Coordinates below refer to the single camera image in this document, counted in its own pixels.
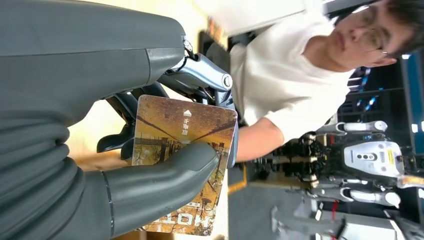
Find brown path room key card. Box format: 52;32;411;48
131;94;239;237

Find person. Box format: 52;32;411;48
229;0;424;164

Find white desk riser shelf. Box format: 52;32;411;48
193;0;327;37

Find yellow floor tape square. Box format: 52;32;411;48
227;163;249;195

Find red barrier belt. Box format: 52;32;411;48
330;199;339;240

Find background humanoid robot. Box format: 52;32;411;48
255;120;424;210

